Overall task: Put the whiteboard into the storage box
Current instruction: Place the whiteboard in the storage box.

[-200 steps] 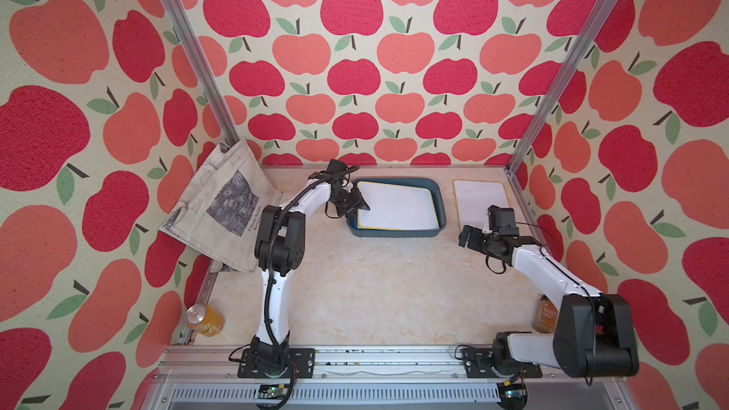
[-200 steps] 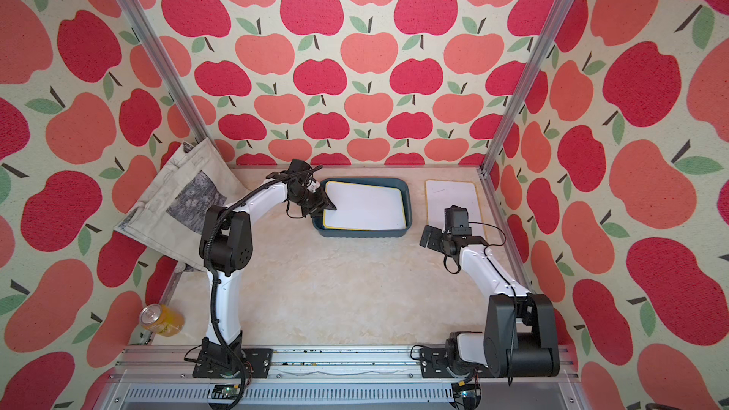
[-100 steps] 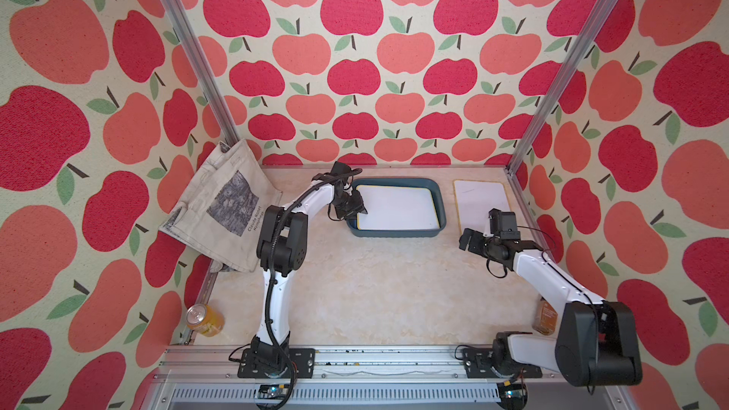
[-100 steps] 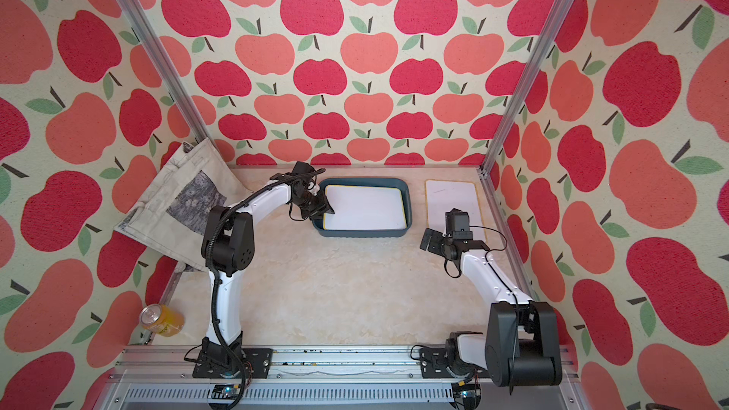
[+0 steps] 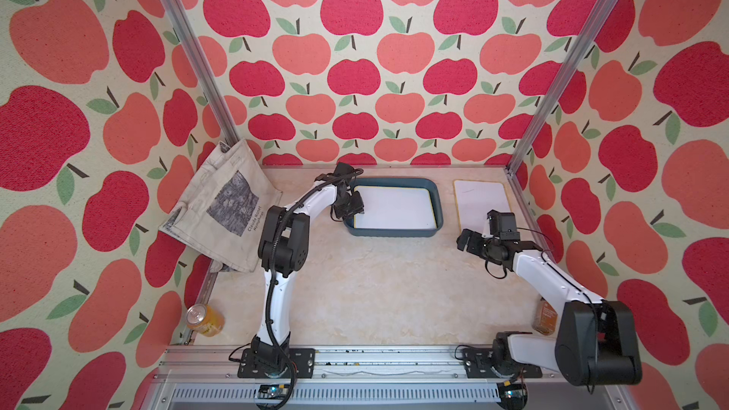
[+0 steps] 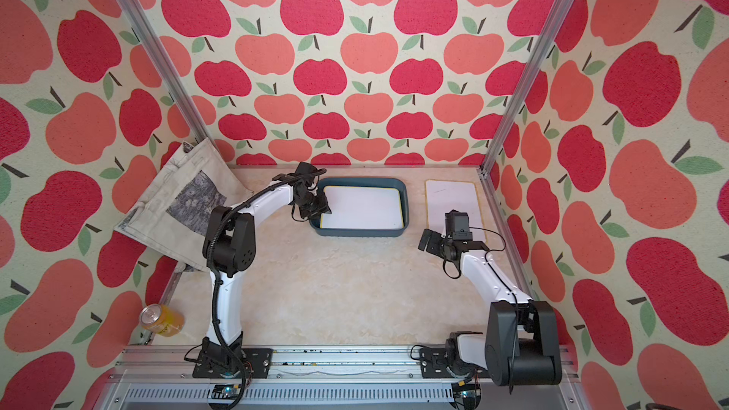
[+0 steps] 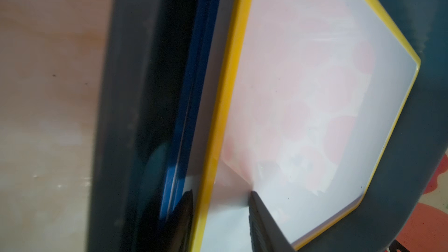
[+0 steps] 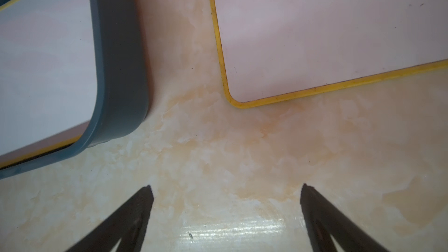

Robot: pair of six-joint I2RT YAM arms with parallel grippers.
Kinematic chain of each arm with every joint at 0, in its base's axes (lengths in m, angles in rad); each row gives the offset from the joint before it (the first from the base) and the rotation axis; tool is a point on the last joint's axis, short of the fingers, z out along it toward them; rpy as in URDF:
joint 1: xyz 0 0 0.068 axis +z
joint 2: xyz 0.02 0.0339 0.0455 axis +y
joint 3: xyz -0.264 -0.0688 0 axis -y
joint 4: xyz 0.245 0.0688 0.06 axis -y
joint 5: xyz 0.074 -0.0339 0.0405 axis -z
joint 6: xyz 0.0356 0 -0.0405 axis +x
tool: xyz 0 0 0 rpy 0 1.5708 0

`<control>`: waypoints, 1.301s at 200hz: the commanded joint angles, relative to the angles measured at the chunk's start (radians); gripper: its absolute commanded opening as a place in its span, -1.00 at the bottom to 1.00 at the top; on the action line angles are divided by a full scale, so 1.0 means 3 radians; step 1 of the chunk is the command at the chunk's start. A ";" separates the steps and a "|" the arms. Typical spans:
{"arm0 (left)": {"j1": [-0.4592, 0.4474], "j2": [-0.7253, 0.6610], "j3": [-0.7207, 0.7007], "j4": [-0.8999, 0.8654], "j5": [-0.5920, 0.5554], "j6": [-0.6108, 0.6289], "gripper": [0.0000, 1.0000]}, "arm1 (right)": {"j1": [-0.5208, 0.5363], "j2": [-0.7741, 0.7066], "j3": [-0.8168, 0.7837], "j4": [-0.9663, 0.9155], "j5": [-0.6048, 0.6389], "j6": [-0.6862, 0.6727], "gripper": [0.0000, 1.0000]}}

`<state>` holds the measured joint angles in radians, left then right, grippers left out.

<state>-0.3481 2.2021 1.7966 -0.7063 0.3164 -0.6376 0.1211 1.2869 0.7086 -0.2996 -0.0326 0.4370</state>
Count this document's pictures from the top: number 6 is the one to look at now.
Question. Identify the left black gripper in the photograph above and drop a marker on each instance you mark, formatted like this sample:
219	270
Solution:
323	208

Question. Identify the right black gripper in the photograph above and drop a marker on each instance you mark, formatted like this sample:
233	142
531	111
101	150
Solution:
437	238

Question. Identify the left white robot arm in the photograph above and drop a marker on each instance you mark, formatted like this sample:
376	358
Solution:
229	249

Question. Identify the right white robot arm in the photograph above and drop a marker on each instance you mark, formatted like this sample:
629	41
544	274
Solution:
521	343

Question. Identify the beige printed tote bag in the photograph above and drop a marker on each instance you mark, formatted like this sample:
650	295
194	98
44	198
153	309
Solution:
172	215

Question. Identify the orange drink can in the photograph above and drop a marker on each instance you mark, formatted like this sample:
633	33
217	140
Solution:
162	320

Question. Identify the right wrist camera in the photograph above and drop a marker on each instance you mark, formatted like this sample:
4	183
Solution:
457	226

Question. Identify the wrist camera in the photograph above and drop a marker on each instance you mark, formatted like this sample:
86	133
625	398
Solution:
305	174
457	226

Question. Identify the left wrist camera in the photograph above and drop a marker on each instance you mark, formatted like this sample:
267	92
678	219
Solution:
305	174

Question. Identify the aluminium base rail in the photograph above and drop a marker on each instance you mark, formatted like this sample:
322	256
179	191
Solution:
319	377

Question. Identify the right aluminium frame post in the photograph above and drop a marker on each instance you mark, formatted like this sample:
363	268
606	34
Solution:
544	43

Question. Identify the aluminium frame post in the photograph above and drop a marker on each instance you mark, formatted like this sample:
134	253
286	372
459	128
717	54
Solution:
164	65
544	43

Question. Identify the left aluminium frame post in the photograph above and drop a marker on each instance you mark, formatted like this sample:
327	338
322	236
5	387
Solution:
164	65

